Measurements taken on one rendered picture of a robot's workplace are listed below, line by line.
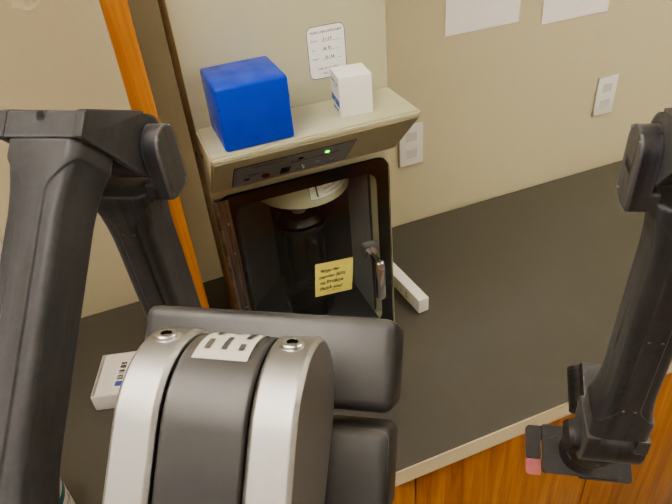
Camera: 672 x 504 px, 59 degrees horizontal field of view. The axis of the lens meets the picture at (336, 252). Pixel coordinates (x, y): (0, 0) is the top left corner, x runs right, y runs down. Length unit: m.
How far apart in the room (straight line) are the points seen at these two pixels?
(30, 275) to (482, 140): 1.42
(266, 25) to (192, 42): 0.11
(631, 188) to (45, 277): 0.45
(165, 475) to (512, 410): 1.08
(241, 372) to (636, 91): 1.93
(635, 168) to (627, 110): 1.54
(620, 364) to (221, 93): 0.56
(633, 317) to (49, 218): 0.50
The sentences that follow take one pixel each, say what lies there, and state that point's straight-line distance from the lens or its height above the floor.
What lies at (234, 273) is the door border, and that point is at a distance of 1.06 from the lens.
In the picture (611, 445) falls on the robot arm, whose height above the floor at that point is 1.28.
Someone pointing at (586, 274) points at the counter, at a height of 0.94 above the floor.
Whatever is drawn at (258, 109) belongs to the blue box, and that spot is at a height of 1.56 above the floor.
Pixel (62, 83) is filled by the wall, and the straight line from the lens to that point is 1.36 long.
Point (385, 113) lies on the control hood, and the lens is 0.91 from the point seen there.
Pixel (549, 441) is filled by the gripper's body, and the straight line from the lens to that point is 0.94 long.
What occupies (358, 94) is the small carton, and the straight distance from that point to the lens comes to 0.90.
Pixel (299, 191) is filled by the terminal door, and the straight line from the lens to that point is 1.01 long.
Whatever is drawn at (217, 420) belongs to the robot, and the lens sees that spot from 0.16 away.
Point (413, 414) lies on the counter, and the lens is 1.19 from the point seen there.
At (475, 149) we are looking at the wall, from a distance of 1.74.
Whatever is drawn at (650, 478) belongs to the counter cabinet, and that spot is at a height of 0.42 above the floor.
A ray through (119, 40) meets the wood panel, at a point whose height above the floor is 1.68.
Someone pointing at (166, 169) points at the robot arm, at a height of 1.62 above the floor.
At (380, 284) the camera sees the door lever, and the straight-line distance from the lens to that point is 1.12.
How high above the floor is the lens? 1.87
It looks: 36 degrees down
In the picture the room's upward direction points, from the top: 6 degrees counter-clockwise
